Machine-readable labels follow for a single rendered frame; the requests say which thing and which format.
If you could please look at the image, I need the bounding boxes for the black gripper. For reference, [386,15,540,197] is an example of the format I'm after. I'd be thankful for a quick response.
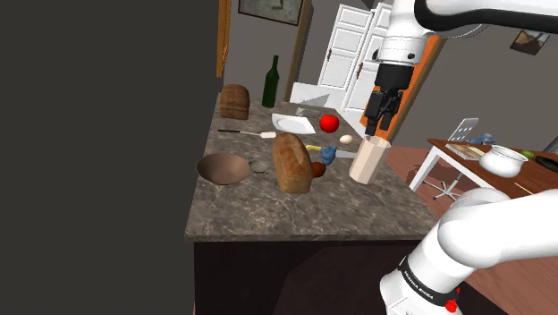
[364,63,415,137]

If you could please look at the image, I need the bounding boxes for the beige ribbed cup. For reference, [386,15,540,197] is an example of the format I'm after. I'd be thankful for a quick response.
[348,134,393,186]

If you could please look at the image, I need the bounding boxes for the red tomato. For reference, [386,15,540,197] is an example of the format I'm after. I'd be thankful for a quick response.
[318,114,341,134]

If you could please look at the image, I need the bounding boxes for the white panelled double door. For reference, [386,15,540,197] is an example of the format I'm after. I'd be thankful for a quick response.
[317,2,394,124]

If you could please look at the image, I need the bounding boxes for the yellow and blue utensil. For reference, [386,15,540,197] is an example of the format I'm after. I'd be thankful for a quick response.
[304,144,358,166]

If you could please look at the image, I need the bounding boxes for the white office chair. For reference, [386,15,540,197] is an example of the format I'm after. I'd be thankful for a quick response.
[413,116,480,201]

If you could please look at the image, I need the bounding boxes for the white square plate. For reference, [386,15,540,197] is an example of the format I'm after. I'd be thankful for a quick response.
[271,112,317,136]

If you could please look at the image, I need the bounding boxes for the light brown bread loaf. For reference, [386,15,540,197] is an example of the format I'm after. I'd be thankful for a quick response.
[271,132,316,195]

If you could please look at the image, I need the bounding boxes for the dark green glass bottle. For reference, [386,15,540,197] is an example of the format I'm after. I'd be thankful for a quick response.
[260,54,281,109]

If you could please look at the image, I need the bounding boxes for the small grey round object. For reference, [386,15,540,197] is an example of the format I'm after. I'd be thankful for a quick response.
[249,158,271,175]

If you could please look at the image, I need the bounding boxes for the dark brown bread loaf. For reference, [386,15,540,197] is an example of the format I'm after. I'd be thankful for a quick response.
[219,83,251,121]

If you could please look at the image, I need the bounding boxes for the wooden table with white legs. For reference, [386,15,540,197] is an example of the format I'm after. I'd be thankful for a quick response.
[409,132,558,202]

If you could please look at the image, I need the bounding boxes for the brown round bowl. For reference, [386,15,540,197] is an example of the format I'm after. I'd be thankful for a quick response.
[195,151,252,186]

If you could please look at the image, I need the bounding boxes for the dark robot stand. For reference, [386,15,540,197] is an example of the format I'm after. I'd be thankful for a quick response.
[272,244,509,315]

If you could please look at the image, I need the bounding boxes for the white handled thin knife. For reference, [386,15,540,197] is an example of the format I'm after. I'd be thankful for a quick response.
[217,128,277,140]

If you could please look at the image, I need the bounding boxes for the dark framed wall picture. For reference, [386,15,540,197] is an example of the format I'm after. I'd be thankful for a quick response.
[237,0,304,27]

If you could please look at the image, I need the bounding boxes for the small dark wall picture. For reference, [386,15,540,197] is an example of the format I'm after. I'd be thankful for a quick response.
[509,29,552,57]

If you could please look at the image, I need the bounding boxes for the wooden door frame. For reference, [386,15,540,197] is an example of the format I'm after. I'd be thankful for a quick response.
[216,0,233,79]

